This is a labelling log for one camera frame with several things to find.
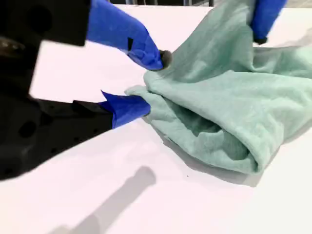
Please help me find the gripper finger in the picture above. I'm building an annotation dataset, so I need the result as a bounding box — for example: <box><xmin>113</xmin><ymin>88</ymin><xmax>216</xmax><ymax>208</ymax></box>
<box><xmin>250</xmin><ymin>0</ymin><xmax>288</xmax><ymax>45</ymax></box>
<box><xmin>42</xmin><ymin>0</ymin><xmax>173</xmax><ymax>71</ymax></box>
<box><xmin>14</xmin><ymin>90</ymin><xmax>151</xmax><ymax>169</ymax></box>

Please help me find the pale green T-shirt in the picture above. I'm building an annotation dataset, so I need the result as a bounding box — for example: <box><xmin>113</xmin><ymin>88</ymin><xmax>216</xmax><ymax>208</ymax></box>
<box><xmin>124</xmin><ymin>0</ymin><xmax>312</xmax><ymax>188</ymax></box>

